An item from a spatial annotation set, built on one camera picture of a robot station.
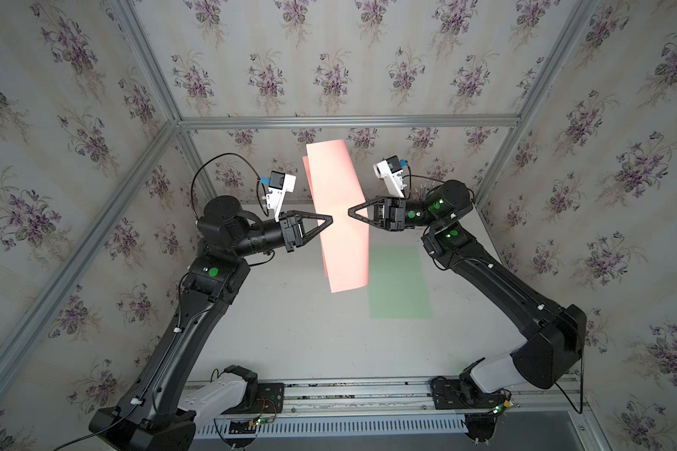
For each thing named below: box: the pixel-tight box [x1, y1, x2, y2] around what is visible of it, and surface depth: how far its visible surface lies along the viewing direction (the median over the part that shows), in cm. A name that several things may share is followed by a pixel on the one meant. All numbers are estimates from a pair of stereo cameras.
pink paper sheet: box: [302, 139, 370, 294], surface depth 56 cm
